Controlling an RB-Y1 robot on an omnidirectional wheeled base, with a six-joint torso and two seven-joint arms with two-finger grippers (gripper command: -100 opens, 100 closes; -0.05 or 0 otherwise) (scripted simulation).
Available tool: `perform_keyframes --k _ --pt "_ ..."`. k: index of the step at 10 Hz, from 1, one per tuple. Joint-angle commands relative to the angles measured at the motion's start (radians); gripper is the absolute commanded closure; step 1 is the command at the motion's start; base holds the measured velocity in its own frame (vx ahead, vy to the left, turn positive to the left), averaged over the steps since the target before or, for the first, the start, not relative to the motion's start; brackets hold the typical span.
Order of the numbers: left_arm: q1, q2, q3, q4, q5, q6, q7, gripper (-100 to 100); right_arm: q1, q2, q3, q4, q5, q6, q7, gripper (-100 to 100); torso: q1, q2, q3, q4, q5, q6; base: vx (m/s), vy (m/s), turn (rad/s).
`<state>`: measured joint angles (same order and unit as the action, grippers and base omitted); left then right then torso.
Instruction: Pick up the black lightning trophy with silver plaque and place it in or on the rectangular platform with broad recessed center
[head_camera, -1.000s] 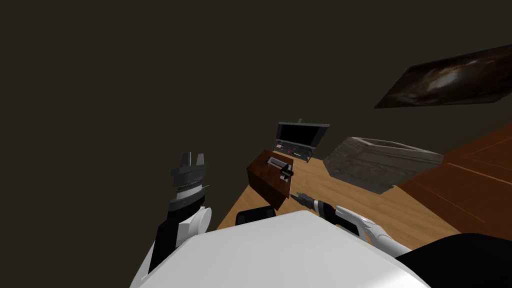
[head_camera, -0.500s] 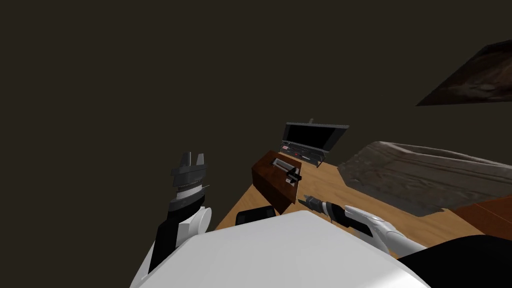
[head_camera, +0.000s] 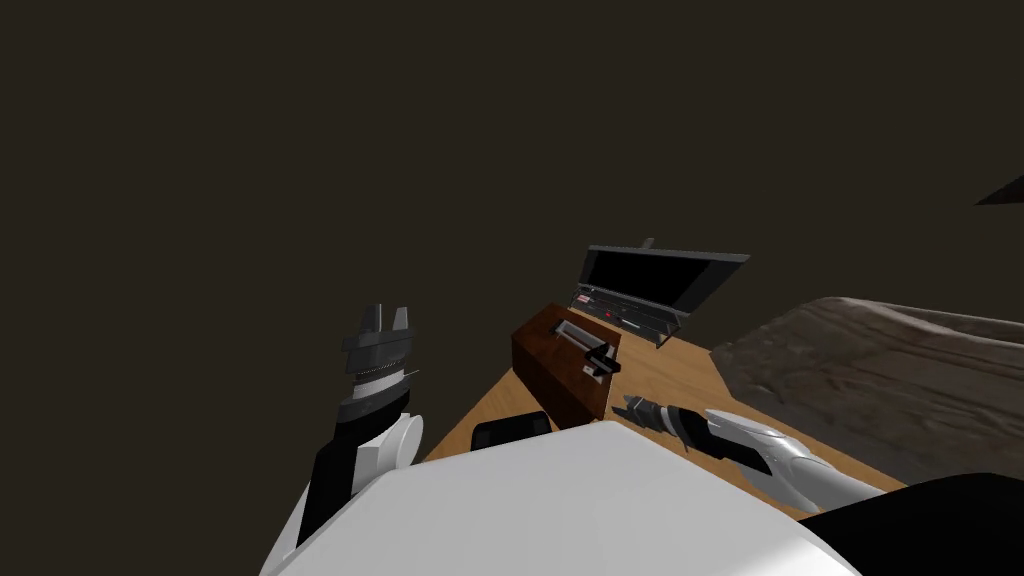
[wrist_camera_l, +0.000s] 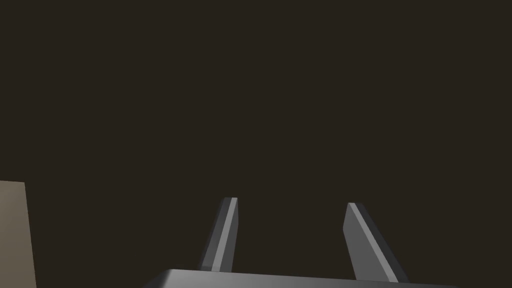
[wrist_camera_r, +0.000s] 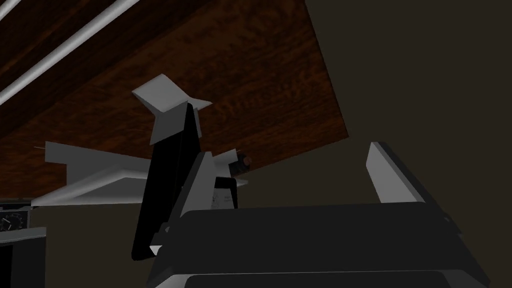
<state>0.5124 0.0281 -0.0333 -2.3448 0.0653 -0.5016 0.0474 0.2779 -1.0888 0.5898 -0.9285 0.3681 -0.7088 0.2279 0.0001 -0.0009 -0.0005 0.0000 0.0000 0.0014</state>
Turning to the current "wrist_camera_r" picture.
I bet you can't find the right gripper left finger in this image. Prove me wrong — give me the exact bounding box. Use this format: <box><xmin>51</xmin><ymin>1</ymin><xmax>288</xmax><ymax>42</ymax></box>
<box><xmin>167</xmin><ymin>151</ymin><xmax>218</xmax><ymax>235</ymax></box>

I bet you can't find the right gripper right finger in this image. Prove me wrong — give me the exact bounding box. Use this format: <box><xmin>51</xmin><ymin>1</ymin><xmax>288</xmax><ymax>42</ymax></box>
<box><xmin>365</xmin><ymin>141</ymin><xmax>452</xmax><ymax>223</ymax></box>

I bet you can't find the brown wooden cupboard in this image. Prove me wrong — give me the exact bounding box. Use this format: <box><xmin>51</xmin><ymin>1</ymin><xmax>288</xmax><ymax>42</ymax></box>
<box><xmin>0</xmin><ymin>0</ymin><xmax>350</xmax><ymax>201</ymax></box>

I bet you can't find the black appliance with dial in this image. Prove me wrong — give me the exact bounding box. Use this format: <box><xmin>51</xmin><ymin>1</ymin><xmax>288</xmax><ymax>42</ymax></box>
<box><xmin>0</xmin><ymin>197</ymin><xmax>47</xmax><ymax>288</ymax></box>

